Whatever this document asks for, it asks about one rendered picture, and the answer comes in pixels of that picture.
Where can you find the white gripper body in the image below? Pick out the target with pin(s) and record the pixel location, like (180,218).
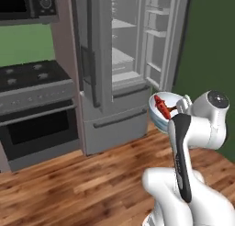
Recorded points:
(184,106)

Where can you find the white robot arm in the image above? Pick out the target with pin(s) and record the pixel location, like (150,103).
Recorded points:
(202,128)

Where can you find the brown chicken drumstick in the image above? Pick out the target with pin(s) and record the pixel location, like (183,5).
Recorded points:
(173,107)

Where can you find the white bowl with blue stripes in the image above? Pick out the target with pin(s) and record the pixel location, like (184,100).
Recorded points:
(159,116)

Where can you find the grey fridge drawer front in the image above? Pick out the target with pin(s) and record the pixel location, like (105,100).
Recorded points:
(128,105)
(116,134)

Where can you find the grey fridge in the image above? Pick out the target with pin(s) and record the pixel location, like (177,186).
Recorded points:
(127,67)

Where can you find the grey fridge door with shelves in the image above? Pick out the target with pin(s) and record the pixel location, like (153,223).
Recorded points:
(166,36)

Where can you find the tall pale pink cabinet panel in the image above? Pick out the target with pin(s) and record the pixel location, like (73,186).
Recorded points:
(64,42)

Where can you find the black oven door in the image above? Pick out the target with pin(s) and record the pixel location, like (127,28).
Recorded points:
(39,131)

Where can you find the grey stove with black hob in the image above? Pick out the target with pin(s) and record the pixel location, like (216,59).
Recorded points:
(36,113)

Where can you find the black and grey microwave oven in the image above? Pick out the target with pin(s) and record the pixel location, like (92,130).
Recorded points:
(27,6)

